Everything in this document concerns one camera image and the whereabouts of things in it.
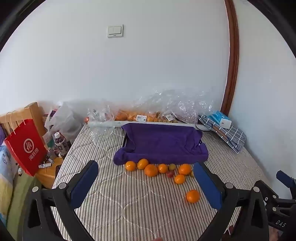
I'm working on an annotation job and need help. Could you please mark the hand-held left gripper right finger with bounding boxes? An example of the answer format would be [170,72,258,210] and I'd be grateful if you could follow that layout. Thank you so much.
[193,162,278,241]

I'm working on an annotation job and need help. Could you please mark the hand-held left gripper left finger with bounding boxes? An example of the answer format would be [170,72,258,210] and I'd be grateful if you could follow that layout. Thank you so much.
[17,160,100,241]

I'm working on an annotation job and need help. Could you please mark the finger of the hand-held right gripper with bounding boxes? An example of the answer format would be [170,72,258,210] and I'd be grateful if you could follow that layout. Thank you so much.
[276,170,296,189]

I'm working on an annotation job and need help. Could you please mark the large orange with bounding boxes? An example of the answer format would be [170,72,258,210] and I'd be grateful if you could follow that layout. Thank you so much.
[144,164,159,177]

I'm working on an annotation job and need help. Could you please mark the purple towel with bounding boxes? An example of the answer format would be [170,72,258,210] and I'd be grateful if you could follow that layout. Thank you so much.
[113,122,209,166]

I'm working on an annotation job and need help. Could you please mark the wooden nightstand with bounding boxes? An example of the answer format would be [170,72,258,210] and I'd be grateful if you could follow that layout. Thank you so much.
[35,153,68,189]

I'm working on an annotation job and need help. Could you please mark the striped bed quilt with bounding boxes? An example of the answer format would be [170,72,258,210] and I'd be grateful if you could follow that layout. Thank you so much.
[52,124,266,241]

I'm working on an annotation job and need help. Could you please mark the dark drink bottle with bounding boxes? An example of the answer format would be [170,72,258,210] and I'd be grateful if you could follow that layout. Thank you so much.
[54,132,72,159]

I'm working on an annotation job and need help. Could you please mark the checked grey cloth bag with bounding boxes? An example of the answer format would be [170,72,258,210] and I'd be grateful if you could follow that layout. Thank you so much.
[198,115,247,153]

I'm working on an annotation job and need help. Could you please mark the white plastic bag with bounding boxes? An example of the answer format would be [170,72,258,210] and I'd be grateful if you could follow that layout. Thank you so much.
[44,102,84,144]

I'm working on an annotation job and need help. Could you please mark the empty clear plastic bag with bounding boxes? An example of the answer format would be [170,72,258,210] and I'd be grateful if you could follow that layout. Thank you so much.
[87,104,116,144]

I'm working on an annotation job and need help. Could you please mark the red paper bag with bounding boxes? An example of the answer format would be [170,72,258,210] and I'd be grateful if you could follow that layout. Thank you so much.
[4,111,48,177]

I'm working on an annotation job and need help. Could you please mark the blue tissue box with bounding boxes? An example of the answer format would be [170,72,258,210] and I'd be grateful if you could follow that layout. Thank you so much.
[209,111,229,123]

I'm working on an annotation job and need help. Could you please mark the colourful printed cloth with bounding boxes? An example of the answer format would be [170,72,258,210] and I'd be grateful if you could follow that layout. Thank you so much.
[0,139,22,220]

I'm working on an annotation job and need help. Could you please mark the clear bag of oranges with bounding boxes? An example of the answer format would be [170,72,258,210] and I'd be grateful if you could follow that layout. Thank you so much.
[115,93,162,122]

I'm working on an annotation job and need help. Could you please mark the clear bag of brown fruit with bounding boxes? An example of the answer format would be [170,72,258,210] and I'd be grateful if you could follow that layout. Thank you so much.
[159,88,216,124]

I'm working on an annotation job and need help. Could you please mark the wooden headboard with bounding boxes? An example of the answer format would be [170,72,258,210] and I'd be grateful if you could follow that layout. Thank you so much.
[0,102,47,139]

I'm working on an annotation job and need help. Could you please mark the brown wooden door frame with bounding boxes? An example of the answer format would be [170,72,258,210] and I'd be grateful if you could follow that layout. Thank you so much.
[220,0,240,116]

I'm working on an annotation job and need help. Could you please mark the white light switch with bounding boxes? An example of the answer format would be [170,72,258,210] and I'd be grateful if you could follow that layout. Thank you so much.
[107,24,124,38]

